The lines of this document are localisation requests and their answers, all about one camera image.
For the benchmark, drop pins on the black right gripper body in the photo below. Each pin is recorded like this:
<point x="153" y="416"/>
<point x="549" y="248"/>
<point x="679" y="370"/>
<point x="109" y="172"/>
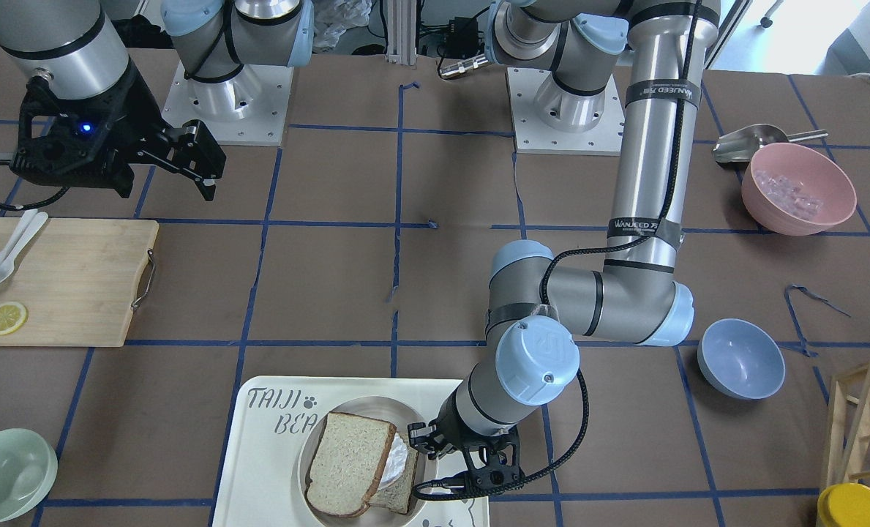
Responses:
<point x="129" y="110"/>

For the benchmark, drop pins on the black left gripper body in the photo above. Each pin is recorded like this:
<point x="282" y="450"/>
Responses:
<point x="451" y="424"/>

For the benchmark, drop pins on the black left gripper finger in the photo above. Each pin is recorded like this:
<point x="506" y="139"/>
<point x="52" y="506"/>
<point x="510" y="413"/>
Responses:
<point x="421" y="430"/>

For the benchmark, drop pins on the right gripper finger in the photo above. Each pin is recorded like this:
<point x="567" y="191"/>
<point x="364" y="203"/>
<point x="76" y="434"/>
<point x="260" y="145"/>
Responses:
<point x="199" y="152"/>
<point x="202" y="174"/>

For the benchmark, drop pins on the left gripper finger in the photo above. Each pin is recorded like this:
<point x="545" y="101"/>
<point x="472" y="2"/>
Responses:
<point x="429" y="447"/>

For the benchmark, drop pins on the white bread slice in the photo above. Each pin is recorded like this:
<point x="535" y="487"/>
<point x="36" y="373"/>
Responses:
<point x="348" y="464"/>

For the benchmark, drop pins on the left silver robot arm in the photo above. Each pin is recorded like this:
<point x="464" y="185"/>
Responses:
<point x="624" y="291"/>

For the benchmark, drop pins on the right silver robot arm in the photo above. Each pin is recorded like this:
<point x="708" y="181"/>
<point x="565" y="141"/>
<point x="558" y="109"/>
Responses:
<point x="75" y="46"/>

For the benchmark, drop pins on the bottom bread slice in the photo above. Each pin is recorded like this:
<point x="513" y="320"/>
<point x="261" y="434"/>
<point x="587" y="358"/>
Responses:
<point x="395" y="498"/>

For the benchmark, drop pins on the fried egg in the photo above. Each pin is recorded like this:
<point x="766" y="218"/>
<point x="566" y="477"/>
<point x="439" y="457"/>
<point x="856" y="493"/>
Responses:
<point x="396" y="462"/>

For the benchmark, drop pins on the wooden cutting board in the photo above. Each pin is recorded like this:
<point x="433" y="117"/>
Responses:
<point x="78" y="279"/>

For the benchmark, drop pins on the cream bear tray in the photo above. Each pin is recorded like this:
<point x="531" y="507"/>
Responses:
<point x="273" y="417"/>

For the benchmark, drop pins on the lemon slice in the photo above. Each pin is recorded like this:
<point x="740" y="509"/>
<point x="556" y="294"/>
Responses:
<point x="13" y="315"/>

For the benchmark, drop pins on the blue bowl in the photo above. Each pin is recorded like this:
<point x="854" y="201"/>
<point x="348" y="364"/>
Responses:
<point x="741" y="360"/>

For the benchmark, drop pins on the green bowl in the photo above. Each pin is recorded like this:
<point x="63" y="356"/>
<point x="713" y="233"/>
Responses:
<point x="28" y="469"/>

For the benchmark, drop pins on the yellow lidded container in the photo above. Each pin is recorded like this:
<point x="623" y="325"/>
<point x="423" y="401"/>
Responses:
<point x="844" y="504"/>

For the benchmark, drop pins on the wooden rack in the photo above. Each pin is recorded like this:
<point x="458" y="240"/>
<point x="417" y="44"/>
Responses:
<point x="847" y="435"/>

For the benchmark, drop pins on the metal scoop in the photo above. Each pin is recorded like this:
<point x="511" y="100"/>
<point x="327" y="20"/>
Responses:
<point x="739" y="146"/>

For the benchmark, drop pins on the pink bowl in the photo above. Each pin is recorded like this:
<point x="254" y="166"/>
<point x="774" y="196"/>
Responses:
<point x="796" y="191"/>

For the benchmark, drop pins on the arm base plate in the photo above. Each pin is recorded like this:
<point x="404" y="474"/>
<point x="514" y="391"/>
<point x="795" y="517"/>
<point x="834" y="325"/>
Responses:
<point x="248" y="110"/>
<point x="549" y="120"/>

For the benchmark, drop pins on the aluminium frame post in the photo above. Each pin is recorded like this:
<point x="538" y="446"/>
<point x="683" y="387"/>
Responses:
<point x="402" y="22"/>

